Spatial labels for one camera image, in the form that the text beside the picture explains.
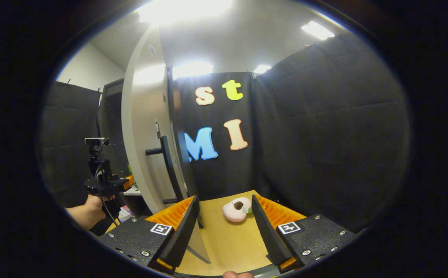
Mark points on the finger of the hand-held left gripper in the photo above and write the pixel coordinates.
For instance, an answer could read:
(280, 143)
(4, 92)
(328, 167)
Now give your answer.
(128, 182)

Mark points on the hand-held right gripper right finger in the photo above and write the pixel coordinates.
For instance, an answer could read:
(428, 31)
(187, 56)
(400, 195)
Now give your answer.
(270, 235)

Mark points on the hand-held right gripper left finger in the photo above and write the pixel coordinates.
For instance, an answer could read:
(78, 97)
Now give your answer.
(183, 235)

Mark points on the white cabinet door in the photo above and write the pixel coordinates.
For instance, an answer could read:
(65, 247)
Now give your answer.
(144, 116)

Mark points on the stack of printed booklets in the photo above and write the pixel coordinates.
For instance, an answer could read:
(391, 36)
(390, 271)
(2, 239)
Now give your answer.
(125, 214)

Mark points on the pink white plush toy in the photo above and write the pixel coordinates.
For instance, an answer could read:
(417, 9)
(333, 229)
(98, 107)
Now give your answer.
(233, 212)

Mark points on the ceiling light panel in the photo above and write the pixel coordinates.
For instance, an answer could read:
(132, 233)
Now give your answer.
(193, 70)
(262, 68)
(185, 9)
(318, 30)

